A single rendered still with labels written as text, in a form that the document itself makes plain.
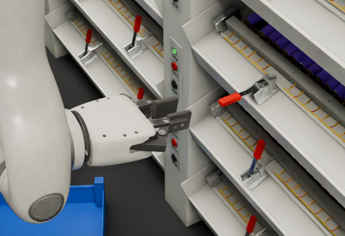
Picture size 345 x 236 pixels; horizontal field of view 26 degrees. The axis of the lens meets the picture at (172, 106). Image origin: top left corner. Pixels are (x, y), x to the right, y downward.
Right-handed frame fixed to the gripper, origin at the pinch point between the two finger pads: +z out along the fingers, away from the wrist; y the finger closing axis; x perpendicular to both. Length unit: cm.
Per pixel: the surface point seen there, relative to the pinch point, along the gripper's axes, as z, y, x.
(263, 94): 16.2, 1.0, 0.4
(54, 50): 23, -88, -47
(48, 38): 23, -92, -45
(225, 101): 9.5, 0.4, 0.3
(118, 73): 26, -58, -36
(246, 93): 13.4, 0.2, 0.8
